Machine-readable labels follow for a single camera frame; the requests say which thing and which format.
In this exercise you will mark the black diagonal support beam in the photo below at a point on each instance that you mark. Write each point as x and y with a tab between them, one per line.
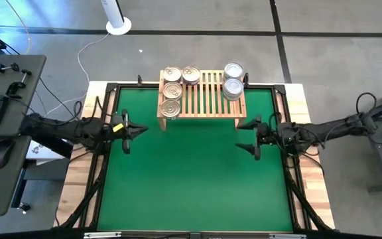
48	144

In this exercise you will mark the wooden slatted shelf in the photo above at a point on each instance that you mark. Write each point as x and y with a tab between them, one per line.
207	99

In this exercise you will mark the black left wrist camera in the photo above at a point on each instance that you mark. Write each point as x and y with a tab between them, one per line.
114	134

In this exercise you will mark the green table mat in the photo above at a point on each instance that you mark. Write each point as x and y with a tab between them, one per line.
194	186

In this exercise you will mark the white printed box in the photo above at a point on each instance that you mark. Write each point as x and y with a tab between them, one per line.
40	151

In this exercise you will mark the yellow label tag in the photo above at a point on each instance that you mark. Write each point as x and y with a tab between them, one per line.
118	127

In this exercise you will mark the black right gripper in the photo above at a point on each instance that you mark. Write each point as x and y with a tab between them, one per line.
258	152

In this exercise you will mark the black computer mouse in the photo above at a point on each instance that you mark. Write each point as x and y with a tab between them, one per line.
2	154

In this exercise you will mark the gold-lid red-blue label can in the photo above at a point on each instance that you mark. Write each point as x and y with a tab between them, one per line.
172	90
191	74
172	73
170	108

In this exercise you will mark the black aluminium table frame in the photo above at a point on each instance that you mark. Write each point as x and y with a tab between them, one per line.
131	86

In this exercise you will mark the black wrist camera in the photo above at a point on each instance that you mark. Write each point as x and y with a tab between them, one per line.
269	134
114	134

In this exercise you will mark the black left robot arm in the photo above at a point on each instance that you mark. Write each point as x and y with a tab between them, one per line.
65	129

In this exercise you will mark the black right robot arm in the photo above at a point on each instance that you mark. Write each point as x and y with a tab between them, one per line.
327	131

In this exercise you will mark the silver aluminium bar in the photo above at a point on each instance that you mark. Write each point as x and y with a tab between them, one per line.
103	235
287	236

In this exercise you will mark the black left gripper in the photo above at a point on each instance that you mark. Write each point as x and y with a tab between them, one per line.
126	146

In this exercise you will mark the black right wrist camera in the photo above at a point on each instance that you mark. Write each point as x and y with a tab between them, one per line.
269	134

